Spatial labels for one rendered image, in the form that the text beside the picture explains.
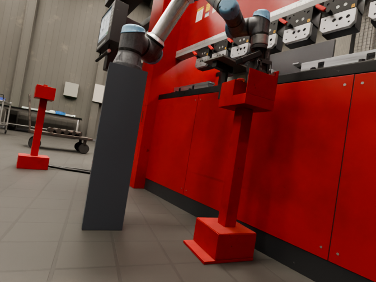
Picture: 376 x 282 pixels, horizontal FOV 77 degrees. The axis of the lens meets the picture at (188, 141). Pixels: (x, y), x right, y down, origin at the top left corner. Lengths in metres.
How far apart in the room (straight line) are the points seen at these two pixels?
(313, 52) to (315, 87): 0.89
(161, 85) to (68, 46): 10.05
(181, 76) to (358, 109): 1.67
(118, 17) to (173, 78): 0.70
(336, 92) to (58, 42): 11.67
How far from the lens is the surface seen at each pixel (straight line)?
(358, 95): 1.12
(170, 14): 1.40
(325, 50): 2.04
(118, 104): 1.16
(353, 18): 1.39
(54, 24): 12.47
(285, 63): 2.16
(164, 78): 2.29
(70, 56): 12.03
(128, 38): 1.28
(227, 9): 1.07
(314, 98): 1.18
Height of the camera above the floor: 0.45
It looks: 1 degrees up
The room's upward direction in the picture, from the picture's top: 9 degrees clockwise
